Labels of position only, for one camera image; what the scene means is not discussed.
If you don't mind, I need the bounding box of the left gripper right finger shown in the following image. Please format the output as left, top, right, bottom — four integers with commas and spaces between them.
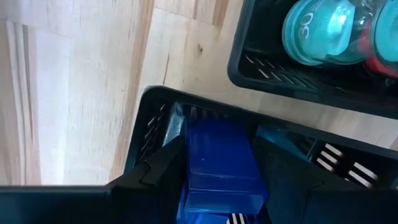
251, 136, 398, 224

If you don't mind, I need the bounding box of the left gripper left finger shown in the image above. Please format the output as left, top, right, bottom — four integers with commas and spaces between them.
107, 135, 188, 224

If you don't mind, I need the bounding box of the blue rectangular box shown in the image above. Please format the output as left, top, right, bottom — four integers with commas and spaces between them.
176, 183, 265, 224

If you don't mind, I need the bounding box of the blue framed display module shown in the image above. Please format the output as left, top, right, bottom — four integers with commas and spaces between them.
183, 117, 270, 216

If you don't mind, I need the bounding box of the black-capped red-sand hourglass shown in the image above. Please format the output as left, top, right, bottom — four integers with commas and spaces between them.
357, 29, 398, 78

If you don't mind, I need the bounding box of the teal hourglass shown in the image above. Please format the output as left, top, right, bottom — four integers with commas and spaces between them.
280, 0, 398, 67

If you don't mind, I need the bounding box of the black plastic basket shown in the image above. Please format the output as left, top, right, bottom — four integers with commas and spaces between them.
123, 85, 398, 224
226, 0, 398, 121

